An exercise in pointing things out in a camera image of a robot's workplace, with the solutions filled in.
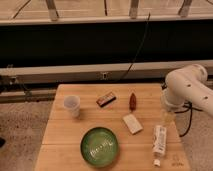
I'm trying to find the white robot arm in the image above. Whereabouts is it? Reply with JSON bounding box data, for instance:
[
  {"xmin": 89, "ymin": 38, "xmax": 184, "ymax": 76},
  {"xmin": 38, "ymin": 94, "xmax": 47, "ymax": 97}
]
[{"xmin": 161, "ymin": 64, "xmax": 213, "ymax": 125}]

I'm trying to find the white toothpaste tube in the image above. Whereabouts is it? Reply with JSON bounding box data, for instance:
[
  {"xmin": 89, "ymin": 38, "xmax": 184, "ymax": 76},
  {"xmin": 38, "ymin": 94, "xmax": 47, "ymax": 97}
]
[{"xmin": 153, "ymin": 125, "xmax": 167, "ymax": 167}]

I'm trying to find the white soap bar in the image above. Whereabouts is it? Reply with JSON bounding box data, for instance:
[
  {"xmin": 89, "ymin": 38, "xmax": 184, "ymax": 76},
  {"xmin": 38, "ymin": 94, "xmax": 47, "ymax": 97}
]
[{"xmin": 123, "ymin": 114, "xmax": 143, "ymax": 134}]

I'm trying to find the dark chocolate bar box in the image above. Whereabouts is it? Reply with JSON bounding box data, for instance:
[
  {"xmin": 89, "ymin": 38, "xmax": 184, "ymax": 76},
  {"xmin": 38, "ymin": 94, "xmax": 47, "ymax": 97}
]
[{"xmin": 96, "ymin": 92, "xmax": 116, "ymax": 107}]

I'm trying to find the black floor cable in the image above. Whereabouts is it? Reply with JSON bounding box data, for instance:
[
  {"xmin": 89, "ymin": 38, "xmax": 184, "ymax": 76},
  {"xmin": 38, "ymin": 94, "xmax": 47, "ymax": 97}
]
[{"xmin": 173, "ymin": 101, "xmax": 203, "ymax": 138}]

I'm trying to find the black hanging cable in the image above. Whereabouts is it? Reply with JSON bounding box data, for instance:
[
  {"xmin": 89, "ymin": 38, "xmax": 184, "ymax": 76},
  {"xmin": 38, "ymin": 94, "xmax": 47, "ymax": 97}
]
[{"xmin": 114, "ymin": 12, "xmax": 152, "ymax": 83}]

